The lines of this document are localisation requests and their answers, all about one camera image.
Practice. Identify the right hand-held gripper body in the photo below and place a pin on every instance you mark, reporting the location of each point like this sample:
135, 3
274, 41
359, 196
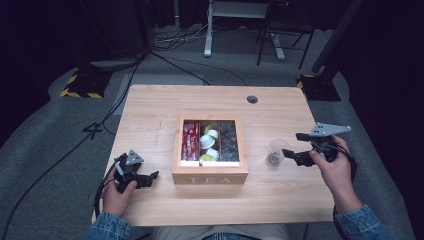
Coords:
325, 145

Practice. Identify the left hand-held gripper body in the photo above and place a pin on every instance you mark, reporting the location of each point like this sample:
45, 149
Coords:
128, 170

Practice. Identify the clear glass cup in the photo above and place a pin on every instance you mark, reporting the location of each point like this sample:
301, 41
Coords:
281, 146

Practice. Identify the wooden tea box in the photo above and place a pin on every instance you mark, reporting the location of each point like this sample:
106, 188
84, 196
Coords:
210, 175

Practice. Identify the pile of dark tea bags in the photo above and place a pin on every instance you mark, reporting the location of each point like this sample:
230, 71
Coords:
229, 143

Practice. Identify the person's left hand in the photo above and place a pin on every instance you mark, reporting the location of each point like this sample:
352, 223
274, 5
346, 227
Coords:
115, 201

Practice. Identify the person's right hand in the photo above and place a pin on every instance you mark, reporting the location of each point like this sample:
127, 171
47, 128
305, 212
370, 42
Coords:
338, 180

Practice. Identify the bundle of red sachets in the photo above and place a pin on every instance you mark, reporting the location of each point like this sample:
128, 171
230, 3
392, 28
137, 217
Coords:
190, 141

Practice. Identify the black yellow striped stand base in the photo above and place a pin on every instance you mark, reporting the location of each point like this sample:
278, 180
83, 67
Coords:
86, 85
318, 88

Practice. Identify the large white capsule cup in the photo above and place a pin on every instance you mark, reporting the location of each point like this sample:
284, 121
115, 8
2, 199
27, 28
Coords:
207, 142

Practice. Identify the white capsule green lid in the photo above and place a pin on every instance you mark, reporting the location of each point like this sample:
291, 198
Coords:
213, 152

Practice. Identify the yellow-green capsule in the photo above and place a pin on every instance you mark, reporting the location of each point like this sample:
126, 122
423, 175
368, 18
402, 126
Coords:
208, 128

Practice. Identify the small white capsule cup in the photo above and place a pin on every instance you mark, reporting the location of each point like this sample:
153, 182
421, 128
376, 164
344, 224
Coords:
213, 134

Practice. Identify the dark slanted stand pole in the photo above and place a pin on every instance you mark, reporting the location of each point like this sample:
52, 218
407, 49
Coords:
336, 33

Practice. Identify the black metal chair frame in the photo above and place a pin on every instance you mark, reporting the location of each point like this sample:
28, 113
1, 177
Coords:
286, 25

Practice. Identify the white desk frame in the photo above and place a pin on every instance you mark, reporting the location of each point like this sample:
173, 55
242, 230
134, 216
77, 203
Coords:
208, 33

